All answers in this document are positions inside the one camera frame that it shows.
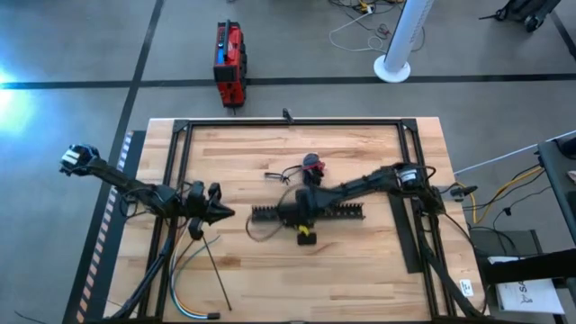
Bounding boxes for black desk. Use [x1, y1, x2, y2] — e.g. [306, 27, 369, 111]
[536, 134, 576, 235]

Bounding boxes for white printed booklet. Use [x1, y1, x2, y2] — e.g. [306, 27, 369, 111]
[494, 277, 566, 315]

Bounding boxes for yellow floor cable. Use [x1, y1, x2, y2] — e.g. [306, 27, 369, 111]
[454, 165, 546, 225]

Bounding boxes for black knob bracket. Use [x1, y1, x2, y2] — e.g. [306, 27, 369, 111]
[449, 184, 480, 200]

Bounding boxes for black red hand tool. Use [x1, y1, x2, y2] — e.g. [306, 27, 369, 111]
[301, 152, 327, 186]

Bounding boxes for black cable loom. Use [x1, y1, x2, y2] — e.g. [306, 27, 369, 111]
[107, 223, 177, 320]
[418, 236, 481, 318]

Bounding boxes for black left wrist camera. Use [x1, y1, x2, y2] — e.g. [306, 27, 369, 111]
[187, 216, 205, 241]

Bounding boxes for red black jobsite radio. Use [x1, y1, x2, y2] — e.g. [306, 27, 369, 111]
[212, 19, 248, 109]

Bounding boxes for clear safety glasses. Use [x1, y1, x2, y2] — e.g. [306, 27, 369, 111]
[264, 164, 303, 186]

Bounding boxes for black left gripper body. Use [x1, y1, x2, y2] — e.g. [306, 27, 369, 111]
[182, 180, 223, 221]

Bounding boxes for dark grey floor box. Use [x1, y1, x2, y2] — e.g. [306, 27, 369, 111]
[470, 229, 544, 260]

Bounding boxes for black aluminium table frame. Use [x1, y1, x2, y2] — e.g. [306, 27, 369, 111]
[137, 117, 487, 323]

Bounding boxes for red cable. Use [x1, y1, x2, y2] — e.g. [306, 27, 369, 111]
[170, 224, 209, 319]

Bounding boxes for white tower fan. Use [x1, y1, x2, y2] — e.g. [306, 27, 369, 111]
[373, 0, 436, 85]

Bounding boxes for black slotted cable duct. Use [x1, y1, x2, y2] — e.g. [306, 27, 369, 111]
[250, 201, 366, 225]

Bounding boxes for black wheeled equipment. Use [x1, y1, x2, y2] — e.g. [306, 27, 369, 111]
[478, 0, 563, 33]

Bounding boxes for black duct cover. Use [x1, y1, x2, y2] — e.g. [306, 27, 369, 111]
[387, 191, 424, 275]

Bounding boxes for wide black bar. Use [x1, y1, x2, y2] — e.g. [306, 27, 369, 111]
[483, 248, 576, 285]

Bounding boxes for bundle of coloured cables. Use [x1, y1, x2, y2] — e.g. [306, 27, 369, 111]
[173, 234, 221, 319]

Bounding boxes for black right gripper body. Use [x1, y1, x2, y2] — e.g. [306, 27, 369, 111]
[277, 186, 325, 229]

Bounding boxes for white floor cable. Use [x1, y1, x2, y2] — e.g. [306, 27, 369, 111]
[328, 10, 389, 53]

